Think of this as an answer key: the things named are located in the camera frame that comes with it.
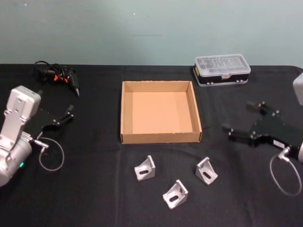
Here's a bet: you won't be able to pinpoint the right gripper thin cable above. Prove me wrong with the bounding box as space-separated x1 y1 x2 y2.
269 146 303 197

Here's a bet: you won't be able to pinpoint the black table cloth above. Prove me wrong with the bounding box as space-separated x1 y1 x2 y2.
0 63 303 227

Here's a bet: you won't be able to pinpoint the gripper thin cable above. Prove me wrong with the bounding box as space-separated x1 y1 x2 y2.
269 146 303 197
32 138 65 172

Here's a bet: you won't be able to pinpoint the black corded tool orange parts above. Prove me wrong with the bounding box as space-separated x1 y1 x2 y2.
34 61 80 97

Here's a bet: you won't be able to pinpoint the shallow brown cardboard tray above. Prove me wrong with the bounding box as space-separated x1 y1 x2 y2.
120 80 203 144

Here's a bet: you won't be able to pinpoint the silver metal angle bracket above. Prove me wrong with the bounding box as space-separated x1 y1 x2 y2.
162 179 189 210
195 157 219 186
134 155 157 182

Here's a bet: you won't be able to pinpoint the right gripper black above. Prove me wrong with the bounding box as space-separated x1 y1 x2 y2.
222 101 303 162

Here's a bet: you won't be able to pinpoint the clear plastic case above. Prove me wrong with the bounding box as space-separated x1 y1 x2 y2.
193 54 251 88

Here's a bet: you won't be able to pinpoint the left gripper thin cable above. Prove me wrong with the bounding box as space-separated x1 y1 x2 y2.
32 138 65 172

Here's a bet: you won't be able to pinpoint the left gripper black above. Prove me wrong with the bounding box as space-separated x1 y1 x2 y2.
22 89 75 140

